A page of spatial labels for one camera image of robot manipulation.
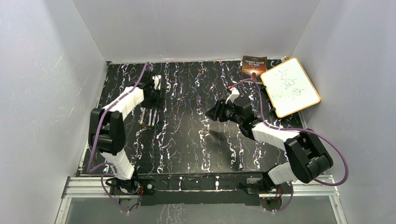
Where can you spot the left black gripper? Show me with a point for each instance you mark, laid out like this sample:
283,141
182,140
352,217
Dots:
158,103

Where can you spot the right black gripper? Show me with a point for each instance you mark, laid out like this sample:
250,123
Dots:
218,110

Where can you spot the white marker pen yellow end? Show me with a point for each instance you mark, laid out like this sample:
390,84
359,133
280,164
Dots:
150,117

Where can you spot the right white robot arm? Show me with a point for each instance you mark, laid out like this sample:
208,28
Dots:
307,156

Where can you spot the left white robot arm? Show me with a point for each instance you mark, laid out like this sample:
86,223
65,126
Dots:
107,129

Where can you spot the dark book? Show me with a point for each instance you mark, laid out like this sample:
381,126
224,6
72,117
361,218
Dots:
252,67

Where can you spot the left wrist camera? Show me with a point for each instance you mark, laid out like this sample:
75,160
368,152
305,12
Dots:
157,82

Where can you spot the whiteboard with wooden frame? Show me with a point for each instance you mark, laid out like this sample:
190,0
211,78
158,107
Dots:
289,88

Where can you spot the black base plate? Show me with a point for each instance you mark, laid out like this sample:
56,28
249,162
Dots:
197,188

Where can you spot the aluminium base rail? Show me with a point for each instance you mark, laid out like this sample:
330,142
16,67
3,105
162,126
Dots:
95,187

